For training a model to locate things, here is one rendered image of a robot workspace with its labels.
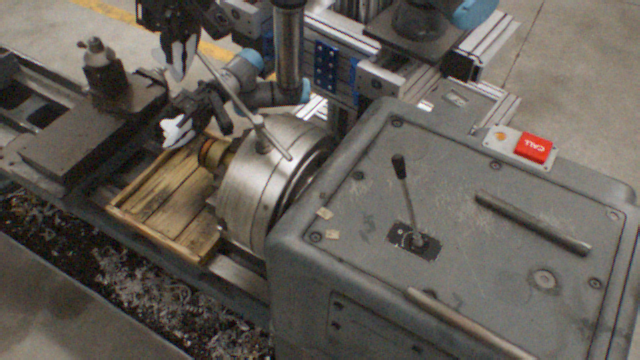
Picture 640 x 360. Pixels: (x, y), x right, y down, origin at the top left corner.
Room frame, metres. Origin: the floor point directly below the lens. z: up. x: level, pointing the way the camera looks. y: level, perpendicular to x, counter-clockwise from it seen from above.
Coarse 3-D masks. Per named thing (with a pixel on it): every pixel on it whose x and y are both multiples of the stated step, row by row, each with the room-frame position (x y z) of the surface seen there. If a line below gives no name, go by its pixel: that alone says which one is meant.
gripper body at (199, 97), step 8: (200, 80) 1.02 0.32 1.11; (208, 80) 1.01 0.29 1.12; (184, 88) 0.97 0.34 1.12; (200, 88) 0.99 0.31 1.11; (208, 88) 1.00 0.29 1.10; (216, 88) 0.98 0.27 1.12; (176, 96) 0.94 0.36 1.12; (184, 96) 0.95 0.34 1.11; (192, 96) 0.95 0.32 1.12; (200, 96) 0.97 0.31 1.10; (224, 96) 0.97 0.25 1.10; (176, 104) 0.92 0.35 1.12; (184, 104) 0.92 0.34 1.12; (192, 104) 0.92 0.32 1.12; (200, 104) 0.92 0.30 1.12; (208, 104) 0.93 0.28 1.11; (224, 104) 0.98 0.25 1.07; (176, 112) 0.93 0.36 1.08; (184, 112) 0.91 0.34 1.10; (200, 112) 0.90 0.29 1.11; (208, 112) 0.92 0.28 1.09; (200, 120) 0.90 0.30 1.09; (208, 120) 0.92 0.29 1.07; (192, 128) 0.89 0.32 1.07; (200, 128) 0.90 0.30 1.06
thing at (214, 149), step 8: (208, 144) 0.80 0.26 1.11; (216, 144) 0.79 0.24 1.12; (224, 144) 0.80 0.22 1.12; (200, 152) 0.78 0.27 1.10; (208, 152) 0.78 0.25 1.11; (216, 152) 0.77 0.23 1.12; (224, 152) 0.77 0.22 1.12; (232, 152) 0.78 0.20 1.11; (200, 160) 0.77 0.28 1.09; (208, 160) 0.76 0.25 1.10; (216, 160) 0.76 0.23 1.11; (224, 160) 0.76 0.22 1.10; (208, 168) 0.76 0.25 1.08
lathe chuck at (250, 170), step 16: (288, 112) 0.83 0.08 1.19; (272, 128) 0.74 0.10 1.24; (288, 128) 0.75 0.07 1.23; (304, 128) 0.76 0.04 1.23; (256, 144) 0.70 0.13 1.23; (288, 144) 0.70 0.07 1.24; (240, 160) 0.67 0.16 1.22; (256, 160) 0.66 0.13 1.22; (272, 160) 0.66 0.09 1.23; (240, 176) 0.64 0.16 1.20; (256, 176) 0.63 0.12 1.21; (224, 192) 0.62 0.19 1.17; (240, 192) 0.61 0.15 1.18; (256, 192) 0.61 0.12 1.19; (224, 208) 0.60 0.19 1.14; (240, 208) 0.59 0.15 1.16; (256, 208) 0.59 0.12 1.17; (240, 224) 0.58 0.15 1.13; (240, 240) 0.57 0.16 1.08
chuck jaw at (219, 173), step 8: (216, 168) 0.74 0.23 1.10; (224, 168) 0.74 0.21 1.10; (216, 176) 0.72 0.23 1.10; (224, 176) 0.72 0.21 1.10; (216, 184) 0.69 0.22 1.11; (216, 192) 0.67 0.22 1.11; (208, 200) 0.64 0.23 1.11; (216, 200) 0.65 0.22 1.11; (208, 208) 0.64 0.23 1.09; (224, 224) 0.60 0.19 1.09
